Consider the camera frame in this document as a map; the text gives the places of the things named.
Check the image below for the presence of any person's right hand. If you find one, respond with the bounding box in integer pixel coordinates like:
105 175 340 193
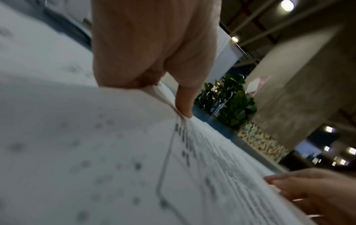
263 168 356 225

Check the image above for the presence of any person's left hand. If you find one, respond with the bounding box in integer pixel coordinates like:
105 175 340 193
91 0 223 119

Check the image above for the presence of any pile of printed papers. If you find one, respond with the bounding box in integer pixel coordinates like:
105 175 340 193
0 4 320 225

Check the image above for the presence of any white curtain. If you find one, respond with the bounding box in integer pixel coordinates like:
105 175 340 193
161 26 246 94

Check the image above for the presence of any green potted plant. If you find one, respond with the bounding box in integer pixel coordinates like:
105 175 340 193
194 74 258 127

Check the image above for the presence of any concrete pillar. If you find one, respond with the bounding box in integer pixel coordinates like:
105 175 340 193
244 24 356 150

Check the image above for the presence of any red white poster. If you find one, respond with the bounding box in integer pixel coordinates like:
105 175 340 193
246 76 272 97

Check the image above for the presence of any group of ceiling lamps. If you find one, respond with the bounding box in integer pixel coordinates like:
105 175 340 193
230 0 356 168

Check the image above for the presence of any colourful mosaic tile wall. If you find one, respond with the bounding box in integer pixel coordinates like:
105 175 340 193
236 123 290 163

